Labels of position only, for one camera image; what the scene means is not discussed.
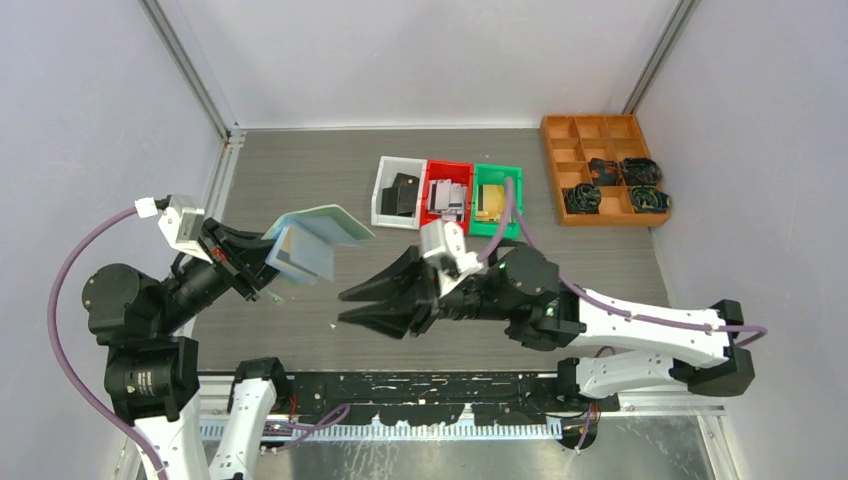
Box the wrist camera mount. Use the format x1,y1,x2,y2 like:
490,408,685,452
134,195,212,263
419,220,484,298

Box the silver cards in red bin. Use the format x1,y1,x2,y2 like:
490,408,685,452
426,179,467,223

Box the gold cards in green bin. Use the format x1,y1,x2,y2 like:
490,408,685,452
474,184,506,223

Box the white plastic bin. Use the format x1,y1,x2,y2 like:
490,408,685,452
370,156,427,230

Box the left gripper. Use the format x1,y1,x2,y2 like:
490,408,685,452
154,212,301,328

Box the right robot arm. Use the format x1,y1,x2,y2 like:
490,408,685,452
339,241,755,411

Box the rolled dark sock upper left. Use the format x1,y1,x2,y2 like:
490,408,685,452
588,157,623,187

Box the rolled dark sock lower right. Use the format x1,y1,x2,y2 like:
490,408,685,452
629,185,671,214

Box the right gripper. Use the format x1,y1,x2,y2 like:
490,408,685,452
336,245,515,340

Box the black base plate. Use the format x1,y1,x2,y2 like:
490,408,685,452
272,372,590,426

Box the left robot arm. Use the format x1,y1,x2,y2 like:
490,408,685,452
81,219,277,479

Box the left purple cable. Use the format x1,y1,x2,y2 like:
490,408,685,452
47,206,351,480

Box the rolled dark sock upper right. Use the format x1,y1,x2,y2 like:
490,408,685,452
620,157,663,186

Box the red plastic bin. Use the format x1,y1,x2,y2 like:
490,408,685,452
419,160,474,234

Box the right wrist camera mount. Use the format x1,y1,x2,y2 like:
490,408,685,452
419,220,484,298

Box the rolled dark sock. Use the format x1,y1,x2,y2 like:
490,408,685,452
588,157,623,187
620,157,663,186
563,183,602,215
629,185,671,214

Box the green plastic bin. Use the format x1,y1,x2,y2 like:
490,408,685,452
469,164,524,237

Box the rolled dark sock lower left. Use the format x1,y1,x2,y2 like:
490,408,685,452
563,183,602,215

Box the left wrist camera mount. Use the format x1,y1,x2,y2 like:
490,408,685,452
134,195,212,263

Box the orange wooden compartment tray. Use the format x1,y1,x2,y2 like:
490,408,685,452
540,114,671,227

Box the black card in white bin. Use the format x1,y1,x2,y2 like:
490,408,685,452
379,173,420,217

